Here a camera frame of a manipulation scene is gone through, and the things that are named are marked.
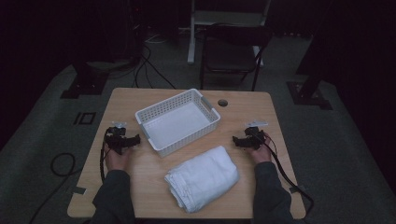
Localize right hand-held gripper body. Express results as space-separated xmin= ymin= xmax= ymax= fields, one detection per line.
xmin=244 ymin=120 xmax=269 ymax=150

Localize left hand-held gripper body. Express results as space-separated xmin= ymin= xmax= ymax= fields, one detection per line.
xmin=104 ymin=120 xmax=130 ymax=155

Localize white plastic basket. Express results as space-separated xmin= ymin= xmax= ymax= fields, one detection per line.
xmin=134 ymin=88 xmax=221 ymax=158

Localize white cloth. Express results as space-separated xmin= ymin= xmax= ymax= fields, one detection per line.
xmin=163 ymin=145 xmax=241 ymax=215

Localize person's right hand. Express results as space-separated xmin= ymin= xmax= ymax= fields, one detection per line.
xmin=247 ymin=132 xmax=274 ymax=164

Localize person's left hand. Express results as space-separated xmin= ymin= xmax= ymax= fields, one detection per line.
xmin=105 ymin=144 xmax=134 ymax=172

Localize black stand base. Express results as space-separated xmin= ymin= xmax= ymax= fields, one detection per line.
xmin=286 ymin=62 xmax=333 ymax=111
xmin=60 ymin=61 xmax=110 ymax=100

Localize black folding chair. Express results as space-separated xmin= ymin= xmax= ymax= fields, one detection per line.
xmin=199 ymin=22 xmax=274 ymax=92

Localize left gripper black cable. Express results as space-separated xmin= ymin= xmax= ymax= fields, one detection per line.
xmin=99 ymin=133 xmax=109 ymax=183

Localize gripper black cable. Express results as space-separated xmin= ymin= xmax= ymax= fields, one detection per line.
xmin=262 ymin=133 xmax=315 ymax=217
xmin=99 ymin=133 xmax=109 ymax=183

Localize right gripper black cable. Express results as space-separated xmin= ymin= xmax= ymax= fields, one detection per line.
xmin=262 ymin=133 xmax=315 ymax=217

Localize looped black floor cable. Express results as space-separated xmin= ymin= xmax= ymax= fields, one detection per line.
xmin=28 ymin=151 xmax=84 ymax=224

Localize black floor cables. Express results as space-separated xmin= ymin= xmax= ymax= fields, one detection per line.
xmin=132 ymin=45 xmax=177 ymax=90

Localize white floor cable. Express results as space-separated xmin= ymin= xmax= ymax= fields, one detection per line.
xmin=145 ymin=33 xmax=170 ymax=45

